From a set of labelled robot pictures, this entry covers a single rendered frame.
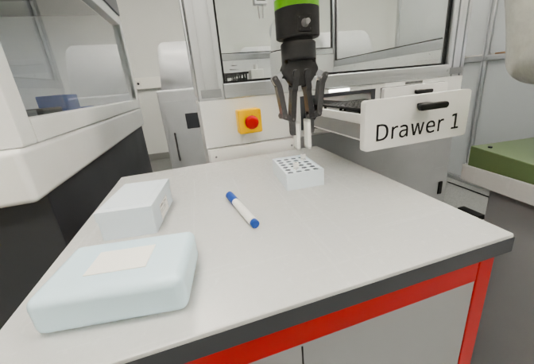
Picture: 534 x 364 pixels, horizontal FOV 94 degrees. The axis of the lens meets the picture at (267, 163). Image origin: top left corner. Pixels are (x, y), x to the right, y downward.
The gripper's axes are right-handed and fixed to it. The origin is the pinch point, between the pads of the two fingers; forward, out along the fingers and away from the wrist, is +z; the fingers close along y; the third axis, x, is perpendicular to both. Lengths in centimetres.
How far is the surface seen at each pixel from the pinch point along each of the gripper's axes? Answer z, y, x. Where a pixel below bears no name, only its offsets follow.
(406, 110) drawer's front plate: -4.1, 21.6, -7.8
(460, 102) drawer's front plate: -4.0, 37.0, -6.8
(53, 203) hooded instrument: 9, -57, 4
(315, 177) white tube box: 7.7, -0.7, -9.1
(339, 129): 1.0, 11.9, 4.1
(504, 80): 1, 188, 93
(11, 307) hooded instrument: 32, -72, 2
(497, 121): 30, 188, 92
